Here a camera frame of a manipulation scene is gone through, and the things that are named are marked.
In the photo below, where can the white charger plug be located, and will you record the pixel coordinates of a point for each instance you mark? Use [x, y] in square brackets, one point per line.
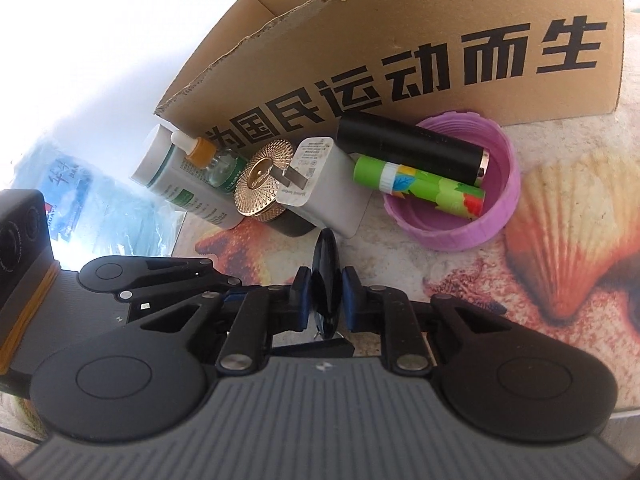
[330, 180]

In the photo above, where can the black jar with gold lid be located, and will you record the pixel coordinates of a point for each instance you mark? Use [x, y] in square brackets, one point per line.
[262, 180]

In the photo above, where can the white lotion tube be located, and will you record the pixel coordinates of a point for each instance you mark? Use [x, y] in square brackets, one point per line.
[170, 182]

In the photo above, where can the brown cardboard box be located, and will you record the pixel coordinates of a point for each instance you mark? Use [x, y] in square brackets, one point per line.
[400, 35]

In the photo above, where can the yellow rubber band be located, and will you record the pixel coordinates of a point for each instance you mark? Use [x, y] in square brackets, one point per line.
[25, 321]

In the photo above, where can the blue plastic bag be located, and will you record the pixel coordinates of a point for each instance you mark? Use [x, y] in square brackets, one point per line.
[115, 215]

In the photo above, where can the green patterned tube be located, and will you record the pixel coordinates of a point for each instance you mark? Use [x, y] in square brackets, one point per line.
[425, 185]

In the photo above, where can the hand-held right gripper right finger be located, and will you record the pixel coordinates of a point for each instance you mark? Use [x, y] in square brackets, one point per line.
[349, 305]

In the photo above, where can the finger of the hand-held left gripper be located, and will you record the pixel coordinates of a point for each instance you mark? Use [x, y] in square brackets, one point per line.
[231, 295]

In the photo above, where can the black key fob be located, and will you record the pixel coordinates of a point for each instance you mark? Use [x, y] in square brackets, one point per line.
[327, 270]

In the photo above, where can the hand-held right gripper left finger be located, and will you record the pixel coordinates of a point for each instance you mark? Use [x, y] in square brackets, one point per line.
[304, 305]

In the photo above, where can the pink plastic lid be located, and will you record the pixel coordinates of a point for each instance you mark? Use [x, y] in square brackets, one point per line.
[450, 235]

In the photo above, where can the black cylindrical tube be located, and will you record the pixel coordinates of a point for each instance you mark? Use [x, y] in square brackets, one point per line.
[400, 142]

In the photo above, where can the green dropper bottle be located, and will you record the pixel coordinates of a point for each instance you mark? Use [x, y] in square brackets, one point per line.
[202, 152]

